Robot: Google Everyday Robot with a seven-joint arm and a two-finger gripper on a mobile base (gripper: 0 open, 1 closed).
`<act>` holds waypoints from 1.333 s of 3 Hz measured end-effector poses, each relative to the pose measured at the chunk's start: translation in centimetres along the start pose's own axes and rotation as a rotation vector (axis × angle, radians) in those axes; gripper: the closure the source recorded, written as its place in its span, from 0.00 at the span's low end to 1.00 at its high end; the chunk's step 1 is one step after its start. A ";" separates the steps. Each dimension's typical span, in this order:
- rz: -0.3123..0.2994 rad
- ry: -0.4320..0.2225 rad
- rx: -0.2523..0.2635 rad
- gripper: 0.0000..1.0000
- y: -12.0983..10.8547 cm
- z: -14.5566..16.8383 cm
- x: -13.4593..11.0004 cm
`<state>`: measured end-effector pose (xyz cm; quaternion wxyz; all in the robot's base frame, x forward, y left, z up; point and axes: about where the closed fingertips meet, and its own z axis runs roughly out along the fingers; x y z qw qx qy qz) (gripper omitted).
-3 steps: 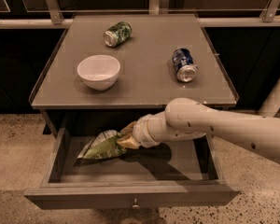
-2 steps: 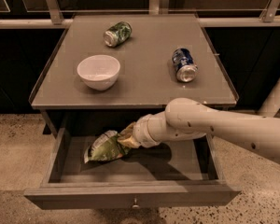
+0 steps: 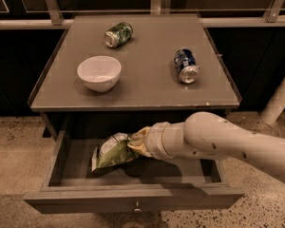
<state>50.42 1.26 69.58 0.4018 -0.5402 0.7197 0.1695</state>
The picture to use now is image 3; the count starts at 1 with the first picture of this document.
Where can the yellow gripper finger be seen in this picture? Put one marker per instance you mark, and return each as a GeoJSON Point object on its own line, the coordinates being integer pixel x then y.
{"type": "Point", "coordinates": [140, 134]}
{"type": "Point", "coordinates": [140, 149]}

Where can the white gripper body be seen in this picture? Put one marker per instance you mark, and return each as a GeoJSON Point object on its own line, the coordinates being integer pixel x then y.
{"type": "Point", "coordinates": [154, 141]}

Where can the green jalapeno chip bag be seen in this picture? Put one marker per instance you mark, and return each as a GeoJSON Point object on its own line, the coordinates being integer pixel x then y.
{"type": "Point", "coordinates": [114, 151]}

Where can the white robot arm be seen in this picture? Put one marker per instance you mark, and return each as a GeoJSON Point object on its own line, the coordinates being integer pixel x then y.
{"type": "Point", "coordinates": [187, 121]}

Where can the open grey top drawer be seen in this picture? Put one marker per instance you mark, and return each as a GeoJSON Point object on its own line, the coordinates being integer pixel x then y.
{"type": "Point", "coordinates": [177, 184]}

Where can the small metal drawer knob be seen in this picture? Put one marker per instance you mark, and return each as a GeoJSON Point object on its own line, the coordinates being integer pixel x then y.
{"type": "Point", "coordinates": [137, 208]}

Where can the grey wooden cabinet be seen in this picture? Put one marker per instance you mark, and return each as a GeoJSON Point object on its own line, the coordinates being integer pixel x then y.
{"type": "Point", "coordinates": [145, 46]}

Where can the white ceramic bowl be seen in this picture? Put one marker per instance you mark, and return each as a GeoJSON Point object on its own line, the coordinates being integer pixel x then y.
{"type": "Point", "coordinates": [99, 73]}

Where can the blue soda can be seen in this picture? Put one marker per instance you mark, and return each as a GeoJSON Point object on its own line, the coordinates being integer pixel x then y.
{"type": "Point", "coordinates": [186, 66]}

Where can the green soda can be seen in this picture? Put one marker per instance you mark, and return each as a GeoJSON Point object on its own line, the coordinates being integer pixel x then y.
{"type": "Point", "coordinates": [118, 35]}

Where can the metal railing frame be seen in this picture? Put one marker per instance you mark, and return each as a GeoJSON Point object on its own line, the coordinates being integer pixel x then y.
{"type": "Point", "coordinates": [39, 14]}

